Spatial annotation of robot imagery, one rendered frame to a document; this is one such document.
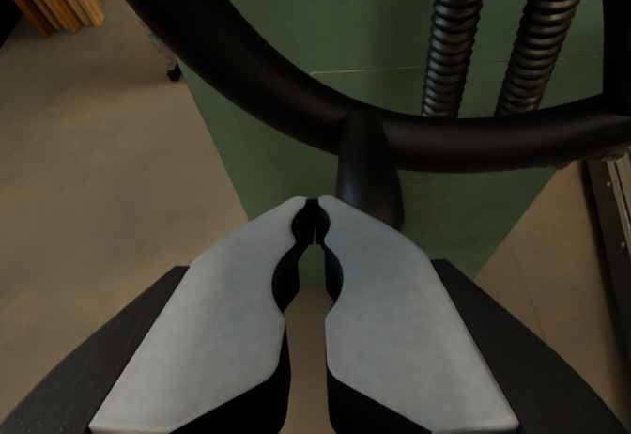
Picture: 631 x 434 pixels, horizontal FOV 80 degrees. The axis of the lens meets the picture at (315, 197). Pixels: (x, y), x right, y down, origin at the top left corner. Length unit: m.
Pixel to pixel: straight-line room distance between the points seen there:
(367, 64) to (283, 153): 0.16
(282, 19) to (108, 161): 0.98
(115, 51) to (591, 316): 1.65
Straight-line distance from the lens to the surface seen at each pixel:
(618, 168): 0.99
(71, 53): 1.78
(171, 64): 1.41
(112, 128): 1.37
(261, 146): 0.46
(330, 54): 0.38
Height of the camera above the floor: 0.83
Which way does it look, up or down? 57 degrees down
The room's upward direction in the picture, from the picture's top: 8 degrees counter-clockwise
